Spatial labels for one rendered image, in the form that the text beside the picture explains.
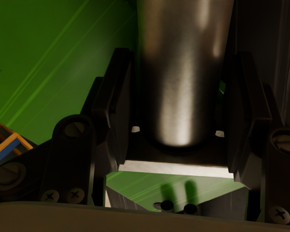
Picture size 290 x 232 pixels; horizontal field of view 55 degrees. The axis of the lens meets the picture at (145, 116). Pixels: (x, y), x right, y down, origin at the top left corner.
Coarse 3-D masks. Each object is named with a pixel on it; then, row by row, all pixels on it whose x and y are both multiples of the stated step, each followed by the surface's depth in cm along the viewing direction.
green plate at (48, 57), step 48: (0, 0) 12; (48, 0) 11; (96, 0) 11; (0, 48) 13; (48, 48) 13; (96, 48) 13; (0, 96) 16; (48, 96) 15; (144, 192) 20; (192, 192) 20
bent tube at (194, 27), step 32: (160, 0) 8; (192, 0) 7; (224, 0) 8; (160, 32) 8; (192, 32) 8; (224, 32) 8; (160, 64) 9; (192, 64) 9; (160, 96) 10; (192, 96) 10; (160, 128) 11; (192, 128) 11; (128, 160) 11; (160, 160) 11; (192, 160) 11; (224, 160) 11
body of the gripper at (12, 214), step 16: (0, 208) 6; (16, 208) 6; (32, 208) 6; (48, 208) 6; (64, 208) 6; (80, 208) 6; (96, 208) 6; (112, 208) 6; (0, 224) 5; (16, 224) 5; (32, 224) 5; (48, 224) 5; (64, 224) 5; (80, 224) 5; (96, 224) 5; (112, 224) 5; (128, 224) 5; (144, 224) 5; (160, 224) 5; (176, 224) 5; (192, 224) 5; (208, 224) 5; (224, 224) 5; (240, 224) 5; (256, 224) 5; (272, 224) 6
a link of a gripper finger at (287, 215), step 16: (288, 128) 8; (272, 144) 8; (288, 144) 8; (272, 160) 7; (288, 160) 7; (272, 176) 7; (288, 176) 7; (272, 192) 6; (288, 192) 6; (256, 208) 9; (272, 208) 6; (288, 208) 6; (288, 224) 6
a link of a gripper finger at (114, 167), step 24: (120, 48) 11; (120, 72) 10; (96, 96) 9; (120, 96) 9; (96, 120) 9; (120, 120) 10; (48, 144) 9; (96, 144) 9; (120, 144) 10; (0, 168) 8; (24, 168) 8; (96, 168) 9; (0, 192) 7; (24, 192) 8
